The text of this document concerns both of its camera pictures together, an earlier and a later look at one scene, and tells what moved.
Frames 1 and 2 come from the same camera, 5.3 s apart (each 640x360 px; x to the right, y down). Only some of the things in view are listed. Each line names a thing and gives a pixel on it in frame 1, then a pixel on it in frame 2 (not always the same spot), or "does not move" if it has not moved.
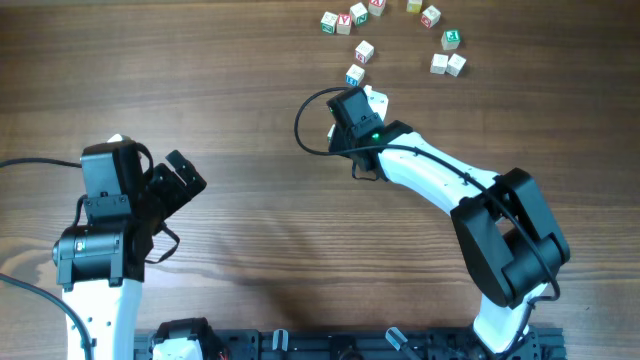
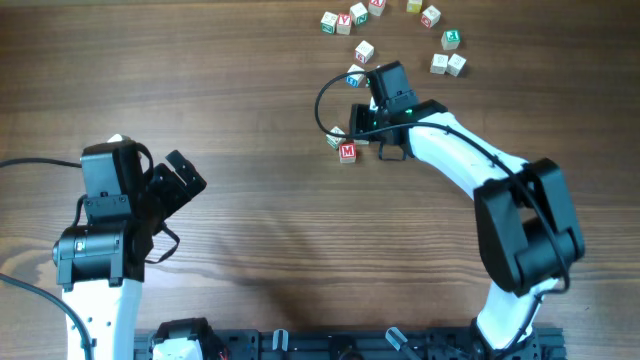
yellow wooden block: [414, 6] does not move
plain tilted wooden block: [455, 65] does not move
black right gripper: [337, 140] -> [359, 118]
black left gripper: [180, 177] does not move
